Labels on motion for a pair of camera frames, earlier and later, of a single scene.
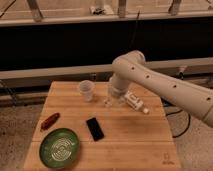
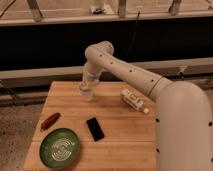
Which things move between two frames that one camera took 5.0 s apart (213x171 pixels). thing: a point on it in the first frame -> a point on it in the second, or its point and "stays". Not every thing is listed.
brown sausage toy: [49, 121] stays
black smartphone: [94, 129] stays
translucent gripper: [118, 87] -> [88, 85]
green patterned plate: [59, 148] stays
